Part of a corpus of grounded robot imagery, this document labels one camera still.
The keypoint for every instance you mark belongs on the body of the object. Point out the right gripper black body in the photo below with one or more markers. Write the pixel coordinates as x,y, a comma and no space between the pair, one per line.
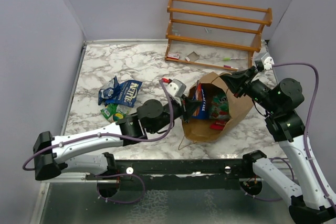
253,71

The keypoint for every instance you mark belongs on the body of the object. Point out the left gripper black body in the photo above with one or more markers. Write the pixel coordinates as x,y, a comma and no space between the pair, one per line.
178,110

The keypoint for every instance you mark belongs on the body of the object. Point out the blue snack box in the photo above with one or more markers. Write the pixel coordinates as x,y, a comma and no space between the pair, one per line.
201,94

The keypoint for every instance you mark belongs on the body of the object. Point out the brown paper bag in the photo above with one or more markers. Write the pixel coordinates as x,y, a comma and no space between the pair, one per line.
199,131

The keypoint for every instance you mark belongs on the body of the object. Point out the dark blue snack packet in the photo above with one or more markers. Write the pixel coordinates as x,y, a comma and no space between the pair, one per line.
124,93

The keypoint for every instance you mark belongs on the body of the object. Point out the green snack packet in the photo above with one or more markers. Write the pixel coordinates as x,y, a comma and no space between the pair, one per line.
114,112

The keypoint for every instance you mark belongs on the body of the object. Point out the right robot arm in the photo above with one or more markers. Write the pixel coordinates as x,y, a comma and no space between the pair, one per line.
309,199

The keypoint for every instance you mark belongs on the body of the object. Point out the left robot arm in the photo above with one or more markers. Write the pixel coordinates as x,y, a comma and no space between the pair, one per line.
54,155

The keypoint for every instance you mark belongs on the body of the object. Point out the pink marker pen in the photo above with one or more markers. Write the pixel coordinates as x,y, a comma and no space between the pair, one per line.
226,66

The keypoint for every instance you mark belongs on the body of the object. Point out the green marker pen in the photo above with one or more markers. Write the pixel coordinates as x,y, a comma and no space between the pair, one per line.
234,58

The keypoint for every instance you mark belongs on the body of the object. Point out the red snack bar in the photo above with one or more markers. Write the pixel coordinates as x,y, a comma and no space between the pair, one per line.
218,125

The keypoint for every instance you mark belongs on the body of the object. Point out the small open cardboard box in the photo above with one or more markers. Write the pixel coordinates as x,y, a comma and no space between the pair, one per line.
192,57

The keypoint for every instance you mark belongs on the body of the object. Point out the red white small box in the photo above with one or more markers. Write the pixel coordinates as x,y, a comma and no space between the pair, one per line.
173,55

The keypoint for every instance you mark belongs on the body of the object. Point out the wooden shelf rack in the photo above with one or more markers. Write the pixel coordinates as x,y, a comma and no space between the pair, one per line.
215,31

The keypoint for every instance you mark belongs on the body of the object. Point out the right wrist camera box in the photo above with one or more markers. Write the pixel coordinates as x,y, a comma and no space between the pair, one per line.
264,61

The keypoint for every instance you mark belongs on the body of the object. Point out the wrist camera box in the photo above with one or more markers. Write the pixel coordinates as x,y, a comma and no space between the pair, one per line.
264,61
174,87

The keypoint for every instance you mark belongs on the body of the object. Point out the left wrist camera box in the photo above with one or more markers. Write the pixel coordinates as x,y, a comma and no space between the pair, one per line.
174,87

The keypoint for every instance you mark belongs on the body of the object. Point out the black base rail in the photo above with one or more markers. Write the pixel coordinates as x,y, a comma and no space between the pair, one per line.
181,174

